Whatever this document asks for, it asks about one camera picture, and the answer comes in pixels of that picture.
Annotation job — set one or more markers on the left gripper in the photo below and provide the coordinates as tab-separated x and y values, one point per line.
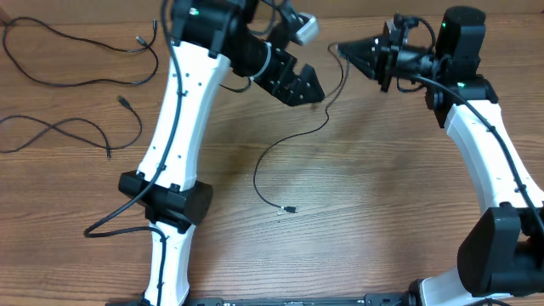
283	74

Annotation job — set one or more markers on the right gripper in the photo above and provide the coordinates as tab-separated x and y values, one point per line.
372	53

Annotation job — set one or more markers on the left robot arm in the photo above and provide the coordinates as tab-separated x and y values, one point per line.
206	40

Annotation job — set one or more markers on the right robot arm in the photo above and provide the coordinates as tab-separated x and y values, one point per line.
502	256

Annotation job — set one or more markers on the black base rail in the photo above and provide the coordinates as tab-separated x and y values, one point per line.
293	301

